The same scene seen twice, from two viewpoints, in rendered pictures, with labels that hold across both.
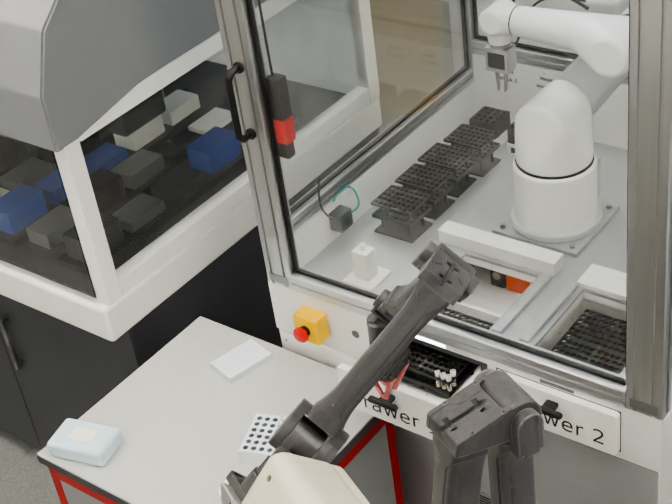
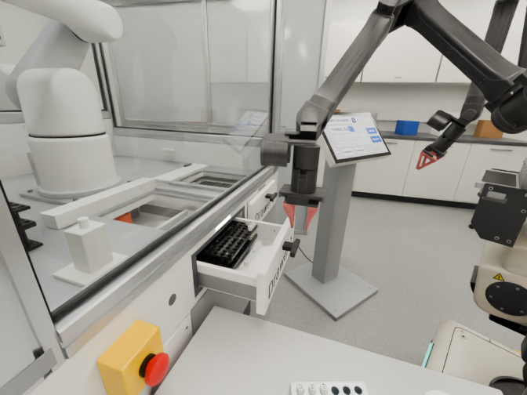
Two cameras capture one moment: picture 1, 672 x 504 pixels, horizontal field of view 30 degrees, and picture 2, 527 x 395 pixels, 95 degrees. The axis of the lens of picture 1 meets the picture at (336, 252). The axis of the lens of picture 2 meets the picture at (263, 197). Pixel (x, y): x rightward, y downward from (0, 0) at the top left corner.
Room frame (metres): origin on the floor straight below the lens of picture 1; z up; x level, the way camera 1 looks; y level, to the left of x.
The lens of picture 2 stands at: (2.30, 0.38, 1.23)
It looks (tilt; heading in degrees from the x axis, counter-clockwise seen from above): 21 degrees down; 246
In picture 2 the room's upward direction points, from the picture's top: 2 degrees clockwise
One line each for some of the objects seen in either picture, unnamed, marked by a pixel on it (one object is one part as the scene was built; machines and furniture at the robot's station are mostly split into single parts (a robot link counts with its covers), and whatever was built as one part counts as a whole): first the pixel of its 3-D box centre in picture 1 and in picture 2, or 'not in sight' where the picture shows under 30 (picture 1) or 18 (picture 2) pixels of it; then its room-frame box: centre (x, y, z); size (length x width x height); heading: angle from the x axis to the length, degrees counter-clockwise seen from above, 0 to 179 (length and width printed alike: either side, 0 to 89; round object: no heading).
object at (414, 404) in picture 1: (394, 403); (278, 255); (2.05, -0.08, 0.87); 0.29 x 0.02 x 0.11; 49
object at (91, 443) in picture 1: (85, 441); not in sight; (2.18, 0.64, 0.78); 0.15 x 0.10 x 0.04; 63
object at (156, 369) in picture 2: (302, 333); (154, 367); (2.34, 0.11, 0.88); 0.04 x 0.03 x 0.04; 49
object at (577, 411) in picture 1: (555, 411); (263, 203); (1.95, -0.41, 0.87); 0.29 x 0.02 x 0.11; 49
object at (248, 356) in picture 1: (241, 360); not in sight; (2.41, 0.27, 0.77); 0.13 x 0.09 x 0.02; 124
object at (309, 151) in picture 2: (382, 326); (303, 155); (2.01, -0.07, 1.12); 0.07 x 0.06 x 0.07; 147
